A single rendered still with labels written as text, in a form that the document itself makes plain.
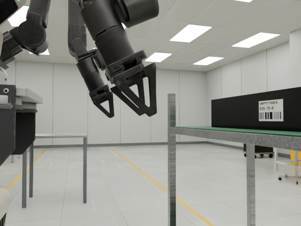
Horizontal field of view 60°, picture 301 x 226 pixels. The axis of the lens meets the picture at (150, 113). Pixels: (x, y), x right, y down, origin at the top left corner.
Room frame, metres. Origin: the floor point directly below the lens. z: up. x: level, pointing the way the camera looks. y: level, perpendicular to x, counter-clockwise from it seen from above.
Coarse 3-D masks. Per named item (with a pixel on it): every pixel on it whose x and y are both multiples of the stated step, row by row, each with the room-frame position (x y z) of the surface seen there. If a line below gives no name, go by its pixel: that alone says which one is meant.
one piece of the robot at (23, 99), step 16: (0, 80) 0.63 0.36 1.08; (0, 96) 0.47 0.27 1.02; (16, 96) 0.49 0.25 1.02; (32, 96) 0.55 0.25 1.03; (0, 112) 0.48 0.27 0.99; (16, 112) 0.69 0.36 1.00; (32, 112) 0.69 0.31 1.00; (0, 128) 0.48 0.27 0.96; (16, 128) 0.71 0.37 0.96; (32, 128) 0.72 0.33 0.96; (0, 144) 0.48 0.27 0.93; (16, 144) 0.71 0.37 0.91; (0, 160) 0.48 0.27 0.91
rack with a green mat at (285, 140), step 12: (168, 96) 1.18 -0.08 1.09; (168, 108) 1.18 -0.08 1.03; (168, 120) 1.18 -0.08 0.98; (168, 132) 1.18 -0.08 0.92; (180, 132) 1.05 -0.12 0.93; (192, 132) 0.95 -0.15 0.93; (204, 132) 0.86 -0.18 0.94; (216, 132) 0.79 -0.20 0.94; (228, 132) 0.72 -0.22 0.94; (240, 132) 0.68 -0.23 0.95; (252, 132) 0.63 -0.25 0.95; (264, 132) 0.62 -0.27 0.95; (276, 132) 0.62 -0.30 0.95; (288, 132) 0.62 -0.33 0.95; (300, 132) 0.62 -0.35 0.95; (168, 144) 1.18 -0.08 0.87; (252, 144) 0.63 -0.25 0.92; (264, 144) 0.59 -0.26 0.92; (276, 144) 0.55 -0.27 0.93; (288, 144) 0.52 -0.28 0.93; (300, 144) 0.50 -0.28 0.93; (168, 156) 1.18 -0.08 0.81; (252, 156) 1.29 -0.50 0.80; (168, 168) 1.18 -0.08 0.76; (252, 168) 1.29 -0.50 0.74; (168, 180) 1.18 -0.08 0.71; (252, 180) 1.29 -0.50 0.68; (168, 192) 1.18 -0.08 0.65; (252, 192) 1.29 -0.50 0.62; (168, 204) 1.19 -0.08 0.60; (252, 204) 1.29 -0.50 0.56; (168, 216) 1.19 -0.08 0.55; (252, 216) 1.29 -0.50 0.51
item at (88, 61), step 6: (78, 60) 0.84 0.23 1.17; (84, 60) 0.82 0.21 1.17; (90, 60) 0.83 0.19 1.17; (96, 60) 0.84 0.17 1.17; (78, 66) 0.83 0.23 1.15; (84, 66) 0.82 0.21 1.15; (90, 66) 0.83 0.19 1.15; (96, 66) 0.85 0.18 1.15; (84, 72) 0.83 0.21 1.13; (90, 72) 0.82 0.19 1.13
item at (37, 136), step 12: (84, 144) 3.09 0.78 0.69; (24, 156) 2.93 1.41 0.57; (84, 156) 3.09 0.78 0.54; (24, 168) 2.93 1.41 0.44; (84, 168) 3.09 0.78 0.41; (24, 180) 2.93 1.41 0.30; (84, 180) 3.09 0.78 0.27; (24, 192) 2.93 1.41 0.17; (84, 192) 3.09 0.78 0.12; (24, 204) 2.93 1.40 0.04
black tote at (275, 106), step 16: (240, 96) 0.88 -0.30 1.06; (256, 96) 0.80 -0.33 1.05; (272, 96) 0.73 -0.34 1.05; (288, 96) 0.68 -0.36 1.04; (224, 112) 0.97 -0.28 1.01; (240, 112) 0.88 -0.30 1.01; (256, 112) 0.80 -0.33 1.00; (272, 112) 0.73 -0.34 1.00; (288, 112) 0.68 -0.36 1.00; (240, 128) 0.88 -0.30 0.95; (256, 128) 0.80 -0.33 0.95; (272, 128) 0.74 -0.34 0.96; (288, 128) 0.68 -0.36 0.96
